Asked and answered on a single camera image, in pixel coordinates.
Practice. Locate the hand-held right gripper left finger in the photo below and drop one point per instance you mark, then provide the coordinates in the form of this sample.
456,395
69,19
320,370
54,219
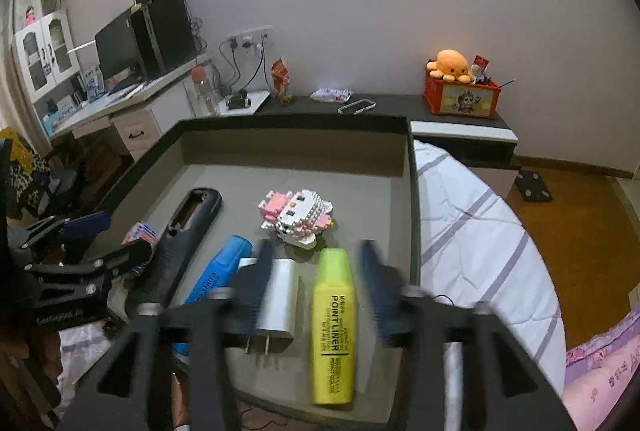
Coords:
260,291

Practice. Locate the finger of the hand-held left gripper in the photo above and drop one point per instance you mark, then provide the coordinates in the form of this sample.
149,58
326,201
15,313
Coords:
135,256
87,223

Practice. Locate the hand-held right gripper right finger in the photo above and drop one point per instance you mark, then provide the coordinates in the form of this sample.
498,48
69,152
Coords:
375,291

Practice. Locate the small colourful card pack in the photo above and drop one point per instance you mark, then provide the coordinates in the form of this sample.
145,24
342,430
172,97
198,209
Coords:
141,233

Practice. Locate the white charger plug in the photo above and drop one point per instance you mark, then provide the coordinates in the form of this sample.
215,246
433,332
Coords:
282,301

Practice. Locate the blue highlighter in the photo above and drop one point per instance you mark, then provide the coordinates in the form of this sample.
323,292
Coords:
220,266

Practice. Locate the yellow highlighter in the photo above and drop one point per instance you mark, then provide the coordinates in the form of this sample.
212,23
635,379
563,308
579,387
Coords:
332,326

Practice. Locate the black long plastic shell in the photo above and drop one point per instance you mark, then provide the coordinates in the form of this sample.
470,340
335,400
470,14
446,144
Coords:
187,231

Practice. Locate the white and pink block toy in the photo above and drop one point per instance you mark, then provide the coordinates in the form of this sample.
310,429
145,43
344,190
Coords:
300,216

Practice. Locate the pink box with black rim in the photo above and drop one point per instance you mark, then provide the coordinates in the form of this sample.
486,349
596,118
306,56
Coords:
300,171

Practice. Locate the leopard print cloth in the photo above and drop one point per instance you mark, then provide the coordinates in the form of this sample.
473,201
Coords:
20,161

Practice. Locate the striped white quilt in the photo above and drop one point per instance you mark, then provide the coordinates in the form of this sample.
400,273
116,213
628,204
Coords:
475,236

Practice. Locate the white desk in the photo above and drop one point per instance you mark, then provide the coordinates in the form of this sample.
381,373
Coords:
150,111

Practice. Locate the blue and white box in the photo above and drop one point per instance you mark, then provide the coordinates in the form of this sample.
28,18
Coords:
94,83

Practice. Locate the white glass-door cabinet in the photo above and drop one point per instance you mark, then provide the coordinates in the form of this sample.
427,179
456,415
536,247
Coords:
45,56

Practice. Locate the bottle with orange cap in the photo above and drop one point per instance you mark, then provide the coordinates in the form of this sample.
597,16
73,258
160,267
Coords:
202,91

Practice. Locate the black computer monitor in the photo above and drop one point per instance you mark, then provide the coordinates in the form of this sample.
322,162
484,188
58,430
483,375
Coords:
117,48

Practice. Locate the beige curtain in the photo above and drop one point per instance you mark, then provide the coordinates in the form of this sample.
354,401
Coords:
10,61

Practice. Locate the phone case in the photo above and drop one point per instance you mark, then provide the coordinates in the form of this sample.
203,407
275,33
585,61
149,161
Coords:
356,107

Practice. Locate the black low cabinet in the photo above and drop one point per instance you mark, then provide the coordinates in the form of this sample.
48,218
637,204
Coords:
395,106

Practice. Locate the black webcam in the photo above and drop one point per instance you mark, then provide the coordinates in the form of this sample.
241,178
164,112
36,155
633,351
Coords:
239,101

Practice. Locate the black bathroom scale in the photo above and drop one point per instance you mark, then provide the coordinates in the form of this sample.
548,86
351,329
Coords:
534,186

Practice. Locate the tissue packet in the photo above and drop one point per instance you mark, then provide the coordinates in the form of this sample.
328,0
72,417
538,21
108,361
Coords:
330,95

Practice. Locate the black computer tower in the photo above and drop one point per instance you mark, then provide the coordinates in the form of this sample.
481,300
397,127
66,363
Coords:
165,36

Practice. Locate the red storage box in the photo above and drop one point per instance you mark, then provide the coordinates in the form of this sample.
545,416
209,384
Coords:
460,101

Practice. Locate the small doll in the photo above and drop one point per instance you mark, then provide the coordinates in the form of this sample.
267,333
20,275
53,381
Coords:
31,17

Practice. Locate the orange octopus plush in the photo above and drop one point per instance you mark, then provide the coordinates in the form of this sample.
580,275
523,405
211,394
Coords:
450,66

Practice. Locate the pink printed blanket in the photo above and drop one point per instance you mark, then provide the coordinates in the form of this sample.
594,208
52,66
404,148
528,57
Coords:
605,381

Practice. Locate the white wall outlet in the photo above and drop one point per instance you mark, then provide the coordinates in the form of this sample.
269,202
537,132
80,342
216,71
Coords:
250,36

